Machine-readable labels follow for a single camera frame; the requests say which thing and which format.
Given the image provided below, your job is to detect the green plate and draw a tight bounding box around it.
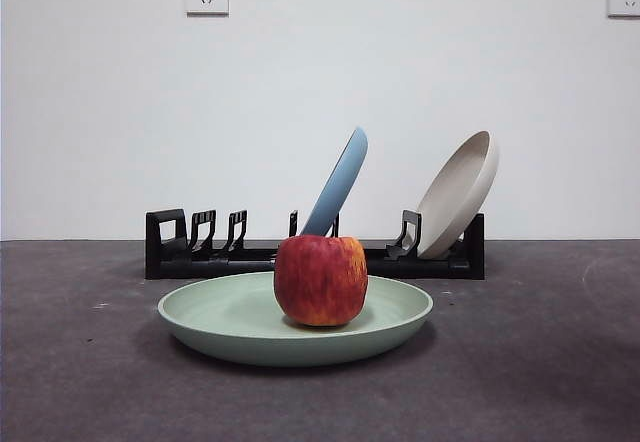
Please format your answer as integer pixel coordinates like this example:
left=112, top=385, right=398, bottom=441
left=157, top=270, right=435, bottom=367

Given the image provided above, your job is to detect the black plate rack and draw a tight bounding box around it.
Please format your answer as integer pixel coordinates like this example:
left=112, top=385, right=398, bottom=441
left=144, top=207, right=486, bottom=281

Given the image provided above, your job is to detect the cream plate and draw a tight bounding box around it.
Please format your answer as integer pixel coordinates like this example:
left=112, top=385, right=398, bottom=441
left=416, top=130, right=500, bottom=258

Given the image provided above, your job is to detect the blue plate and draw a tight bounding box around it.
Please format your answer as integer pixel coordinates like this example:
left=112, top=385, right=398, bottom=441
left=298, top=126, right=369, bottom=238

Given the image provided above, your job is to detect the red apple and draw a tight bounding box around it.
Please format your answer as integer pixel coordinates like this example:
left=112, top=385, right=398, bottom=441
left=273, top=234, right=369, bottom=327

